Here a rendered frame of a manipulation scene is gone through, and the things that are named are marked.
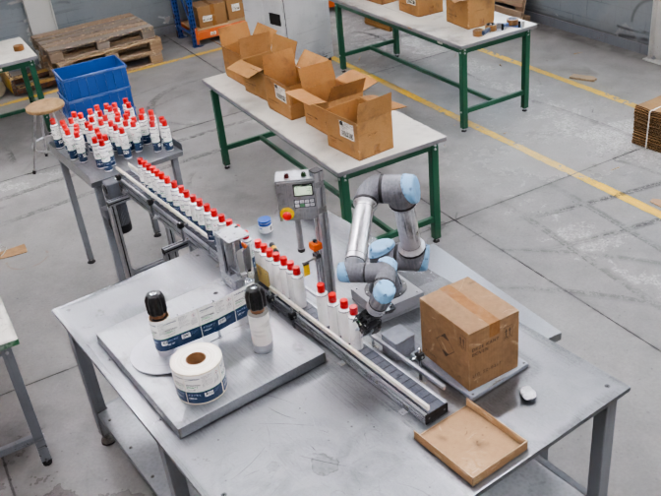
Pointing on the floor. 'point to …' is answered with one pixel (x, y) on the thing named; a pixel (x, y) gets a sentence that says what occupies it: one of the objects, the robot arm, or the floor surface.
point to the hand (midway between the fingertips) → (367, 332)
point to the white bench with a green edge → (20, 393)
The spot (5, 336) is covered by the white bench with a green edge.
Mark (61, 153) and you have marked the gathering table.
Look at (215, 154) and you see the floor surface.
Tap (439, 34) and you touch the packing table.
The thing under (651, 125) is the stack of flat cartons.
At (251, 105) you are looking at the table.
